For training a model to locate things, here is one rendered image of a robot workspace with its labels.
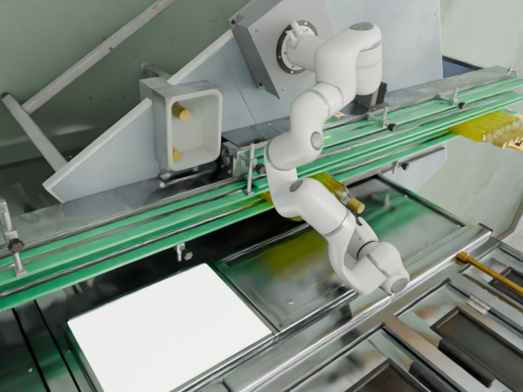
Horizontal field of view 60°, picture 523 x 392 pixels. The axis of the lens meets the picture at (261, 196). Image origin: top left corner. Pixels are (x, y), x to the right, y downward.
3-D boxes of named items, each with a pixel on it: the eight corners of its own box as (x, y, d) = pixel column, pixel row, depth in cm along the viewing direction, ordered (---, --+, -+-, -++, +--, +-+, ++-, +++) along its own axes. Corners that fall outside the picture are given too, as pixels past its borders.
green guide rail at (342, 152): (243, 177, 143) (258, 189, 138) (243, 174, 143) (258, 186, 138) (510, 92, 240) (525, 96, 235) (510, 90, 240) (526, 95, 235)
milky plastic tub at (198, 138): (155, 161, 135) (170, 173, 130) (152, 88, 123) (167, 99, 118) (205, 148, 145) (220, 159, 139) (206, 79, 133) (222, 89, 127)
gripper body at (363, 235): (378, 266, 127) (356, 241, 135) (387, 236, 121) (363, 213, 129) (356, 271, 124) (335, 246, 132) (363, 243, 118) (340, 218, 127)
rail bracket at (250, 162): (231, 184, 141) (255, 203, 133) (233, 134, 132) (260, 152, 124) (239, 181, 143) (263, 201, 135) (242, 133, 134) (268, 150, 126)
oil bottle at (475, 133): (441, 127, 212) (499, 152, 194) (445, 117, 209) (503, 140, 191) (448, 125, 215) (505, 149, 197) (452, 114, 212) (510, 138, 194)
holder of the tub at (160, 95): (156, 175, 139) (168, 187, 134) (152, 88, 124) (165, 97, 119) (204, 162, 148) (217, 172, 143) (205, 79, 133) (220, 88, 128)
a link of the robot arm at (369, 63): (321, 86, 126) (363, 104, 114) (316, 40, 117) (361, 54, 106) (347, 73, 129) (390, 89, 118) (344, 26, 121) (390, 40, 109)
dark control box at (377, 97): (353, 99, 182) (370, 106, 176) (357, 79, 177) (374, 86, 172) (367, 96, 186) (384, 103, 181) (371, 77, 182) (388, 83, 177)
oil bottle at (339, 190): (293, 179, 161) (338, 208, 147) (296, 165, 158) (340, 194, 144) (305, 175, 164) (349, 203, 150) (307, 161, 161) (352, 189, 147)
